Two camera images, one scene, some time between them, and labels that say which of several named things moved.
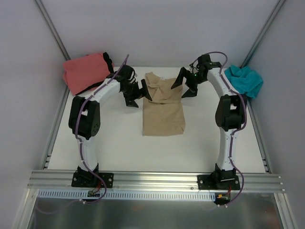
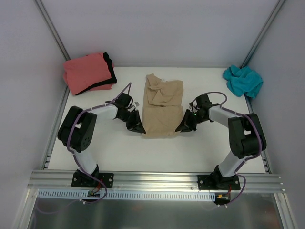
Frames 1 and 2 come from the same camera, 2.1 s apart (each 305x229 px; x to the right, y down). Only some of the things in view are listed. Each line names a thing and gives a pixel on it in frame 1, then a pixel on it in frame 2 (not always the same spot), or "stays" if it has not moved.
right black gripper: x=188 y=81 → x=190 y=118
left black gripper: x=136 y=93 → x=131 y=118
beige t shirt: x=165 y=115 stays
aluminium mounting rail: x=125 y=181 stays
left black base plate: x=83 y=178 stays
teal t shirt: x=245 y=80 stays
